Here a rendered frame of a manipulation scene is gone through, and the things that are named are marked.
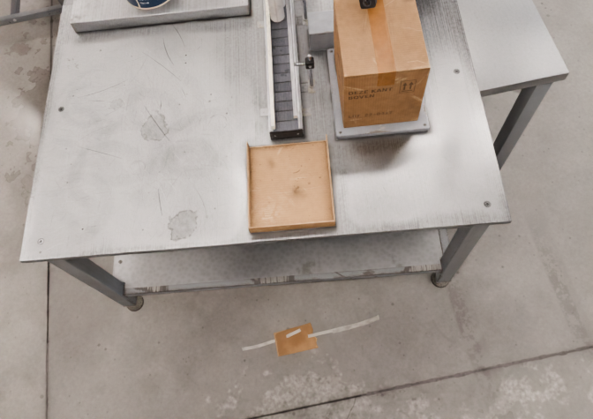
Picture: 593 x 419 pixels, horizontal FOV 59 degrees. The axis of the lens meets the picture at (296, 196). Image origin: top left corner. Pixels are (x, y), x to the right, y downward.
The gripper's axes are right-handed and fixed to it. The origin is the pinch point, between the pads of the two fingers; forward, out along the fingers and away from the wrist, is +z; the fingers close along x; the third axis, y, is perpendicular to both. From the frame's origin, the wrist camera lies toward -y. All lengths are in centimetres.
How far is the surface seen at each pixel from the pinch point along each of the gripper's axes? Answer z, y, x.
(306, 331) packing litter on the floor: 18, -135, 42
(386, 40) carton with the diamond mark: -13.4, -18.0, -5.1
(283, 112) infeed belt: -11.1, -37.7, 30.2
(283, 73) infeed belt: -1.5, -25.8, 33.3
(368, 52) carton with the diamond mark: -17.7, -20.9, -0.7
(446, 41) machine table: 29.7, -19.7, -16.0
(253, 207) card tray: -30, -64, 34
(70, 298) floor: -7, -120, 148
